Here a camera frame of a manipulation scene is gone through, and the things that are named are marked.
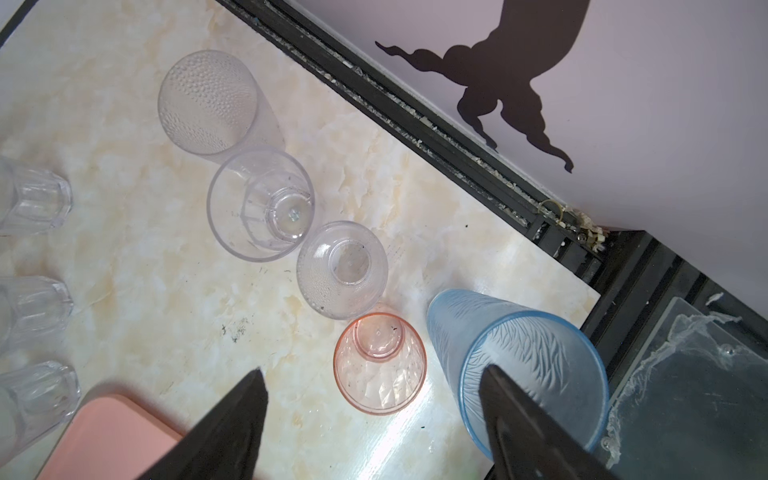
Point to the blue plastic cup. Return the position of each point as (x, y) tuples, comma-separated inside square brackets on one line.
[(547, 356)]

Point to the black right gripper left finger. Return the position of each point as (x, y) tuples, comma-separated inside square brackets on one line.
[(225, 443)]

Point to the clear dotted cup right row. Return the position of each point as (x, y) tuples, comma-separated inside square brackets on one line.
[(210, 105)]

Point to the clear cup back right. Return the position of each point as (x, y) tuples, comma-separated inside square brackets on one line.
[(33, 200)]

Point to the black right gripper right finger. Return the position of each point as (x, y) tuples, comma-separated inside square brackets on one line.
[(526, 443)]

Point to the clear cup back middle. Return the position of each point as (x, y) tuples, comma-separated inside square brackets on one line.
[(32, 307)]

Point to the pink faceted plastic cup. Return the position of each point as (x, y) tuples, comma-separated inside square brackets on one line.
[(379, 363)]

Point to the clear small cup right row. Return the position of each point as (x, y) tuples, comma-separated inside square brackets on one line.
[(342, 270)]

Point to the pink plastic tray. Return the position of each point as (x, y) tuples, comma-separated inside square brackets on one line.
[(110, 437)]

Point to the clear ribbed cup right row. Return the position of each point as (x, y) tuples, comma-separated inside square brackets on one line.
[(260, 204)]

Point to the clear cup front middle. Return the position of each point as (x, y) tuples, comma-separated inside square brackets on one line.
[(34, 401)]

